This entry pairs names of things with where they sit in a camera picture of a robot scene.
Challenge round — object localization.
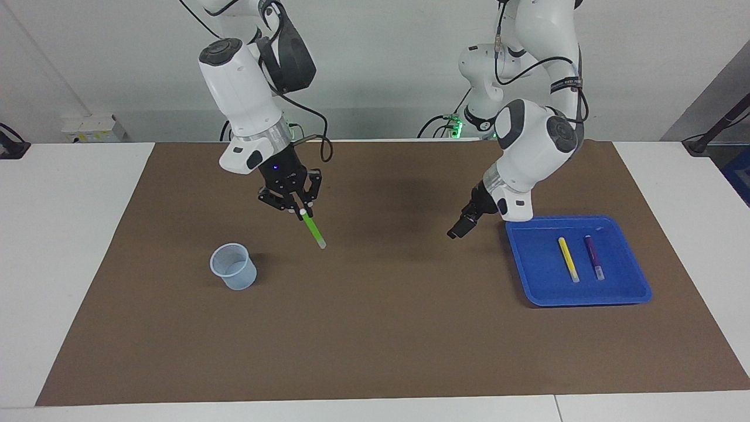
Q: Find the brown table mat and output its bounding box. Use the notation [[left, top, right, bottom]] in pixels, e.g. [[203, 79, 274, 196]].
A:
[[35, 141, 750, 407]]

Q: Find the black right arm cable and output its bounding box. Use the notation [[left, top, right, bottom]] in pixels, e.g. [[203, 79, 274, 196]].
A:
[[176, 0, 333, 164]]

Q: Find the yellow pen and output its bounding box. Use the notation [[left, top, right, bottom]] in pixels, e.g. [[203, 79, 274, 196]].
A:
[[558, 237, 581, 284]]

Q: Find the blue plastic tray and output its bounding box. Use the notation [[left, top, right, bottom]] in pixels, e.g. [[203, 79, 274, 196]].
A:
[[505, 215, 653, 308]]

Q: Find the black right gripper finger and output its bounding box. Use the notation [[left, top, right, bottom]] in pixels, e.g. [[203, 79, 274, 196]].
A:
[[298, 169, 323, 219], [258, 191, 294, 213]]

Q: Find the black stand pole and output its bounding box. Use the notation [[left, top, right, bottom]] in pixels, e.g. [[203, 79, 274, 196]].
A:
[[681, 91, 750, 156]]

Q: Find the green pen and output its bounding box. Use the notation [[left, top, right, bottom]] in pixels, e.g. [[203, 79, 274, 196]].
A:
[[299, 208, 327, 250]]

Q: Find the white wall socket box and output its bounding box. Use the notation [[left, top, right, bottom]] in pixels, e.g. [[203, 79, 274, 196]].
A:
[[62, 113, 127, 144]]

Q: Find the translucent plastic cup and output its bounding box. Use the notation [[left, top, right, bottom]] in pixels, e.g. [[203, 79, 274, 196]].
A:
[[210, 243, 257, 291]]

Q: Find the blue crate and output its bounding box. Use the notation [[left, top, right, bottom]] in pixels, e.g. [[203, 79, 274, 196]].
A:
[[720, 145, 750, 207]]

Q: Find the purple pen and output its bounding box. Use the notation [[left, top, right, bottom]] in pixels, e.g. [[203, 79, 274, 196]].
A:
[[584, 235, 605, 281]]

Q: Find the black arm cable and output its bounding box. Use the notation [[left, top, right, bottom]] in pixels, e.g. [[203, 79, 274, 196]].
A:
[[176, 0, 333, 164], [492, 0, 589, 124]]

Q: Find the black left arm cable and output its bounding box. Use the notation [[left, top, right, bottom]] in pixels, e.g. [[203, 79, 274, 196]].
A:
[[492, 0, 589, 124]]

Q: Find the black clamp mount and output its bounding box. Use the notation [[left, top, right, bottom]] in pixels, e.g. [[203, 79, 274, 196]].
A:
[[0, 123, 31, 160]]

